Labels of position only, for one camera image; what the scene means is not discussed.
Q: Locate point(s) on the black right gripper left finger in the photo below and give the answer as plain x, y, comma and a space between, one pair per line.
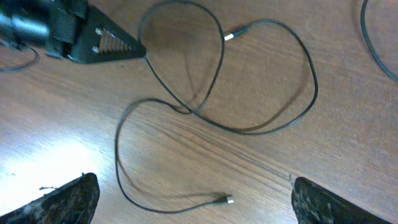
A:
74, 202

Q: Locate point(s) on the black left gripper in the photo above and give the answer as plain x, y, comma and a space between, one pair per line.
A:
83, 34

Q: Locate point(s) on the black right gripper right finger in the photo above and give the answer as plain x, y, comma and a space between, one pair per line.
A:
313, 203

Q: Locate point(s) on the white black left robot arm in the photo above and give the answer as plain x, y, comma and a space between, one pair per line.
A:
48, 174

